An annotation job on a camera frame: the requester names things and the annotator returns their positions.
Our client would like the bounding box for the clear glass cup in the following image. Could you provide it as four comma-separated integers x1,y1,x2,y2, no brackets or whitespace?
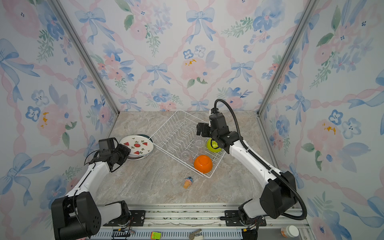
180,150,193,162
194,139,205,150

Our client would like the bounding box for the plate with fruit pattern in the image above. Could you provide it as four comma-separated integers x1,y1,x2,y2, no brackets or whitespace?
119,135,154,158

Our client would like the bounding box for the white wire dish rack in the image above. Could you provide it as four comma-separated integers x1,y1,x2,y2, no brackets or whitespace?
151,110,226,178

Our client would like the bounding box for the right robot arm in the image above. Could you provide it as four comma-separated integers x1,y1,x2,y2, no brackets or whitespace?
196,113,299,224

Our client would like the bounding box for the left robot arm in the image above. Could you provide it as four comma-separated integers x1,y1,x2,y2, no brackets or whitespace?
51,138,132,240

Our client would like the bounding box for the green bowl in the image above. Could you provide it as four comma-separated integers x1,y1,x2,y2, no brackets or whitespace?
207,138,222,153

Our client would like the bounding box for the orange bowl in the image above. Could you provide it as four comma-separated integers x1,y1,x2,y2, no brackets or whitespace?
194,155,213,174

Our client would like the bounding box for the small ice cream toy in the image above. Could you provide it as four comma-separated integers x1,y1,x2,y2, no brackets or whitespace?
183,177,194,189

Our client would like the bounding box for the rubiks cube toy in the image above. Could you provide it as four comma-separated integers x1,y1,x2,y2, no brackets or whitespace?
151,232,162,240

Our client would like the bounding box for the white lidded jar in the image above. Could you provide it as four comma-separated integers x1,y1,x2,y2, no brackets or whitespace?
281,225,300,238

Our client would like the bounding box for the black corrugated cable conduit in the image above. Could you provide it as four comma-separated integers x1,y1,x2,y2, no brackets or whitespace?
213,98,308,221

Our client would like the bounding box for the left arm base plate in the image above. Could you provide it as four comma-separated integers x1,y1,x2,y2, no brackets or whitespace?
103,210,146,228

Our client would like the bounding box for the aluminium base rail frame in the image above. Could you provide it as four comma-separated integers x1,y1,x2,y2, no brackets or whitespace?
53,203,319,240

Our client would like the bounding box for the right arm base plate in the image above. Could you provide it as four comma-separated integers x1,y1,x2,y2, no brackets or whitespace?
220,210,267,227

